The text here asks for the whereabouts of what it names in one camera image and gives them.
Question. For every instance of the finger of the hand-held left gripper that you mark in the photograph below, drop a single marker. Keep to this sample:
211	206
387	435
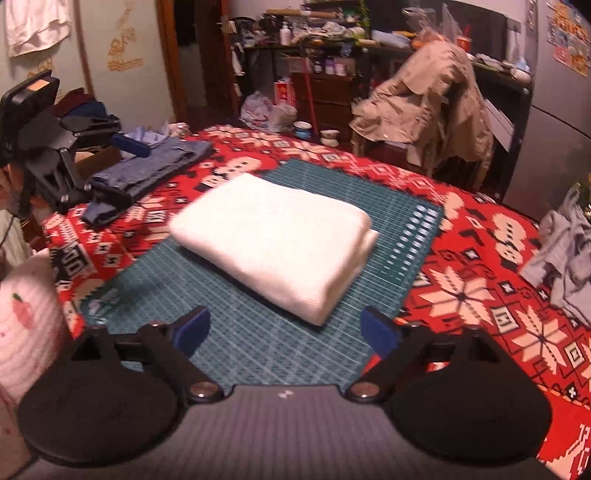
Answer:
111	198
134	145

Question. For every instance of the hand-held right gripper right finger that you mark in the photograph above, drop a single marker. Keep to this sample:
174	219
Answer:
381	332

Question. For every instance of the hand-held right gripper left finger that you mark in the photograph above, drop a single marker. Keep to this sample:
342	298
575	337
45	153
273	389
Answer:
191	330

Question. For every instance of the white knit V-neck sweater vest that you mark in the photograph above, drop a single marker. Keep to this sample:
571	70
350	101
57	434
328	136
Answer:
277	240

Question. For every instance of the dark blue clothes pile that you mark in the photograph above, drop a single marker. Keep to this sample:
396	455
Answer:
87	108

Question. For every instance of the person's left hand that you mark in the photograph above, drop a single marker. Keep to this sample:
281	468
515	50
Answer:
8	184

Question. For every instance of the folded blue jeans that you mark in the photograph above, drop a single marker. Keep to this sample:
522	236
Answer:
157	161

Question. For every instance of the cardboard box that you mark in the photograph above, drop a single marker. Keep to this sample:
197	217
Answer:
99	159

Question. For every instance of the green cutting mat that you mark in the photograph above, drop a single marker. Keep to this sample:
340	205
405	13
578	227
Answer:
231	332

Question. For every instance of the white hanging garment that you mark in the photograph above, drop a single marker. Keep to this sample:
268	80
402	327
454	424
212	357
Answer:
37	23

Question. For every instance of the red patterned blanket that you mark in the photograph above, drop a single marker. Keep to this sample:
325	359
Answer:
485	286

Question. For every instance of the white plastic bag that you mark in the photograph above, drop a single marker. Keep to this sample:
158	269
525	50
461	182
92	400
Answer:
258	110

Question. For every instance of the pink and white fuzzy blanket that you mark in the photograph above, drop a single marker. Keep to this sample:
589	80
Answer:
27	323

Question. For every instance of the cluttered dark desk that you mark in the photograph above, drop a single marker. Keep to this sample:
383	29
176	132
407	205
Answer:
258	50

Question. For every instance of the red and white carton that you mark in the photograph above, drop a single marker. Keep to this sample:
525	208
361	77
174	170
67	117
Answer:
284	92

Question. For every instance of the blue enamel pot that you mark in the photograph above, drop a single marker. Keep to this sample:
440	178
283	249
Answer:
303	131

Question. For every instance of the white plastic bottle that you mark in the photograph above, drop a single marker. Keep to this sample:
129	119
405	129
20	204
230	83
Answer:
286	33

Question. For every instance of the white ceramic bowl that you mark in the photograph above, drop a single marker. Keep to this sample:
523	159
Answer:
330	137

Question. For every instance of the crumpled grey garment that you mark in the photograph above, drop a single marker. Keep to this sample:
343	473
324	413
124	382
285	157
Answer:
563	249

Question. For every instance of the brown wooden drawer cabinet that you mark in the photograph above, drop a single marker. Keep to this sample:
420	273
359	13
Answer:
332	97

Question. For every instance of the beige jacket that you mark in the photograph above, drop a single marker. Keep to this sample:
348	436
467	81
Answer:
425	101

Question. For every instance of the grey refrigerator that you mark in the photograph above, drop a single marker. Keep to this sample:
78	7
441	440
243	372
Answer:
554	138

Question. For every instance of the red cup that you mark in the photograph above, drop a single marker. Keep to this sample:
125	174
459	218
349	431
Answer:
464	44

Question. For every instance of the black monitor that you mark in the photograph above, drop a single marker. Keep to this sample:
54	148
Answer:
489	27

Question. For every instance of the colourful fridge magnets cluster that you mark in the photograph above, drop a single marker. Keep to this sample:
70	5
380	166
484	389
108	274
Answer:
570	37

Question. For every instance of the wooden door frame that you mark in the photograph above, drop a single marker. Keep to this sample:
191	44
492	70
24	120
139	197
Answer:
171	60

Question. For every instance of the gold wall decal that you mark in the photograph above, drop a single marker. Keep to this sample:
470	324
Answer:
124	46

